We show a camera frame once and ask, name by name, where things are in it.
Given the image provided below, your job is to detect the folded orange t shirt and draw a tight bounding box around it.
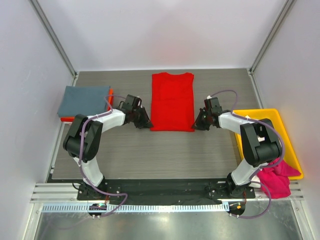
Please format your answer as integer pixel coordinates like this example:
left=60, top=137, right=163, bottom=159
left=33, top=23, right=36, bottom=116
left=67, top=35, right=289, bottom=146
left=60, top=87, right=115, bottom=123

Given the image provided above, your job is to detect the right aluminium frame post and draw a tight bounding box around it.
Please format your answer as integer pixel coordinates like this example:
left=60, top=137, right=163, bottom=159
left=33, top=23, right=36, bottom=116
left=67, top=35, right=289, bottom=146
left=247, top=0, right=297, bottom=75

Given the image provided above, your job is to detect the yellow plastic bin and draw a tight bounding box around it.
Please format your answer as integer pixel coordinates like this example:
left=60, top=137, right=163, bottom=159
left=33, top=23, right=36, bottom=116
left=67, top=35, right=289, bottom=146
left=231, top=107, right=304, bottom=180

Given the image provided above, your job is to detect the left aluminium frame post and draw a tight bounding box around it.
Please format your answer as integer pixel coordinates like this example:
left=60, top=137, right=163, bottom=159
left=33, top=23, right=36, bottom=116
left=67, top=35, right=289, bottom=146
left=29, top=0, right=77, bottom=79

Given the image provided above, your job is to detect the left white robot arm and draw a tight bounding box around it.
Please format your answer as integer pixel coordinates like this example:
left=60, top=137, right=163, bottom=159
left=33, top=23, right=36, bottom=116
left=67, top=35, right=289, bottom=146
left=63, top=94, right=153, bottom=199

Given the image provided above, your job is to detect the slotted cable duct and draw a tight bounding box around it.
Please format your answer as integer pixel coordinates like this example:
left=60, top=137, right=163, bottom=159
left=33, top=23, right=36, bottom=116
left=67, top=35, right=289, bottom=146
left=42, top=202, right=229, bottom=214

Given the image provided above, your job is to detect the aluminium frame post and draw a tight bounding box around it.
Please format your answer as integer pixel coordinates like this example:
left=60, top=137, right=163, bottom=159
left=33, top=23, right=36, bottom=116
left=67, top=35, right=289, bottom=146
left=29, top=0, right=77, bottom=79
left=247, top=0, right=297, bottom=75

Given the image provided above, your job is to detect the red t shirt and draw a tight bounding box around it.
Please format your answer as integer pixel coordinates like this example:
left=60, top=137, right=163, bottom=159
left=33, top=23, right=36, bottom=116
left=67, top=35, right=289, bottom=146
left=150, top=72, right=195, bottom=132

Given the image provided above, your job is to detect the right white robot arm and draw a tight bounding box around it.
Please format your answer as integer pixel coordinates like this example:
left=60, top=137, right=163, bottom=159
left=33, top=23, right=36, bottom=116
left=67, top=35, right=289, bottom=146
left=192, top=97, right=284, bottom=198

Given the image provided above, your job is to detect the magenta t shirt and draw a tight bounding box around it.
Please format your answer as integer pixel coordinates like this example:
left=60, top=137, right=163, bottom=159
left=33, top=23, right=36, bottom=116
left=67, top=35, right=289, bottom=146
left=256, top=161, right=301, bottom=199

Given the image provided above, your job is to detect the folded grey t shirt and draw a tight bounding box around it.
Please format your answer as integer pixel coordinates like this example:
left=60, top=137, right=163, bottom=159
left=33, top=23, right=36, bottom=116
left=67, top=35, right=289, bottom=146
left=57, top=85, right=111, bottom=118

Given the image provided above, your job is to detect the white t shirt in bin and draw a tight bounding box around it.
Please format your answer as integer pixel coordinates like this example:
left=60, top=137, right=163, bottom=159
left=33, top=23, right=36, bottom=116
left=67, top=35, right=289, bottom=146
left=243, top=114, right=268, bottom=143

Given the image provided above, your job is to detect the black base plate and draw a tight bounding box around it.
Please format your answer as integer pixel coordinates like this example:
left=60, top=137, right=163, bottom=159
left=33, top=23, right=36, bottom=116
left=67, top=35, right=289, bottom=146
left=77, top=178, right=255, bottom=214

